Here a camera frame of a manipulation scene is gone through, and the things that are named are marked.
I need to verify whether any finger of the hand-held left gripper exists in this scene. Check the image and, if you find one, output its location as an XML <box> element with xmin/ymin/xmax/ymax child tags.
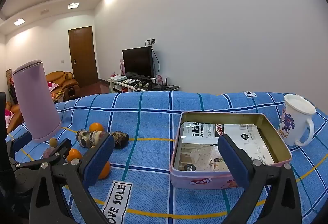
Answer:
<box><xmin>6</xmin><ymin>136</ymin><xmax>33</xmax><ymax>162</ymax></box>
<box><xmin>15</xmin><ymin>138</ymin><xmax>73</xmax><ymax>170</ymax></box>

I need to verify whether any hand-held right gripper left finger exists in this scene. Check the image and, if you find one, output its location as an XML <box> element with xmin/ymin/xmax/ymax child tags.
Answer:
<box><xmin>29</xmin><ymin>134</ymin><xmax>115</xmax><ymax>224</ymax></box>

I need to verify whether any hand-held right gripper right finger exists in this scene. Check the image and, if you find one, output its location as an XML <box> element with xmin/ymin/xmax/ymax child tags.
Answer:
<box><xmin>218</xmin><ymin>134</ymin><xmax>301</xmax><ymax>224</ymax></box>

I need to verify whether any orange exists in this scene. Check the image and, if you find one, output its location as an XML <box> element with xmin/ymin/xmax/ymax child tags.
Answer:
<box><xmin>66</xmin><ymin>148</ymin><xmax>83</xmax><ymax>163</ymax></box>
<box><xmin>98</xmin><ymin>161</ymin><xmax>111</xmax><ymax>180</ymax></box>
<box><xmin>89</xmin><ymin>123</ymin><xmax>105</xmax><ymax>133</ymax></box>

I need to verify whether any pink tin box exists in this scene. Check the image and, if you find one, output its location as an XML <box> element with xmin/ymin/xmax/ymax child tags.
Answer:
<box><xmin>170</xmin><ymin>111</ymin><xmax>293</xmax><ymax>190</ymax></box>

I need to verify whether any orange leather sofa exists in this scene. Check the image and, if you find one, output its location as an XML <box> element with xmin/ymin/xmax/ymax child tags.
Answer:
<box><xmin>5</xmin><ymin>101</ymin><xmax>26</xmax><ymax>133</ymax></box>

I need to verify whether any printed plastic packet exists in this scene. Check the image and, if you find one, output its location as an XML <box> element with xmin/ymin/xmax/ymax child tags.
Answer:
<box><xmin>177</xmin><ymin>122</ymin><xmax>276</xmax><ymax>172</ymax></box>

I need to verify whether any purple electric kettle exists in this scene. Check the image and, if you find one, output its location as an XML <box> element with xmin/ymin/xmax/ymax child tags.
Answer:
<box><xmin>12</xmin><ymin>60</ymin><xmax>62</xmax><ymax>143</ymax></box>

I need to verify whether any dark clothes rack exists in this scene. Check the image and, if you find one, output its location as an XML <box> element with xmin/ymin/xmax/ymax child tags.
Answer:
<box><xmin>6</xmin><ymin>78</ymin><xmax>19</xmax><ymax>105</ymax></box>

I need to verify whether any coffee table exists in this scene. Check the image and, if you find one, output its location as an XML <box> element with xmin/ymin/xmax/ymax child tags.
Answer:
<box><xmin>52</xmin><ymin>90</ymin><xmax>65</xmax><ymax>104</ymax></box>

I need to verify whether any blue checked blanket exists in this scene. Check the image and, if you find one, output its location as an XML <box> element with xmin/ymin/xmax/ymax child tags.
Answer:
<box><xmin>5</xmin><ymin>91</ymin><xmax>328</xmax><ymax>224</ymax></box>

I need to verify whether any orange leather armchair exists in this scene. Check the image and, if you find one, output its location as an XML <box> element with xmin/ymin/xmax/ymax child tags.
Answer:
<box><xmin>46</xmin><ymin>71</ymin><xmax>80</xmax><ymax>102</ymax></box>

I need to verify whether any white mug with purple print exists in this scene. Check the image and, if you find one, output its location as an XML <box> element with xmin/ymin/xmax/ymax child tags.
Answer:
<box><xmin>278</xmin><ymin>94</ymin><xmax>316</xmax><ymax>147</ymax></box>

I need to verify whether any white television stand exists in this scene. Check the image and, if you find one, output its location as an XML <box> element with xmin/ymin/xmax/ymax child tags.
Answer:
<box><xmin>107</xmin><ymin>77</ymin><xmax>180</xmax><ymax>94</ymax></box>

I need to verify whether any black router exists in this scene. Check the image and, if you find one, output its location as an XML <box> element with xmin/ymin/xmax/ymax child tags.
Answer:
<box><xmin>151</xmin><ymin>78</ymin><xmax>170</xmax><ymax>90</ymax></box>

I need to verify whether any brown wooden door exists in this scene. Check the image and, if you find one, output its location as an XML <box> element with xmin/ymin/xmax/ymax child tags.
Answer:
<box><xmin>68</xmin><ymin>26</ymin><xmax>99</xmax><ymax>86</ymax></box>

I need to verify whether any black television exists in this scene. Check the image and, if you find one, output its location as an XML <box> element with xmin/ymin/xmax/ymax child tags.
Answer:
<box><xmin>122</xmin><ymin>46</ymin><xmax>156</xmax><ymax>80</ymax></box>

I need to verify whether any black cable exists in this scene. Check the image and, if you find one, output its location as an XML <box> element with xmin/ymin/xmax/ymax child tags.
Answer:
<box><xmin>151</xmin><ymin>45</ymin><xmax>161</xmax><ymax>78</ymax></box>

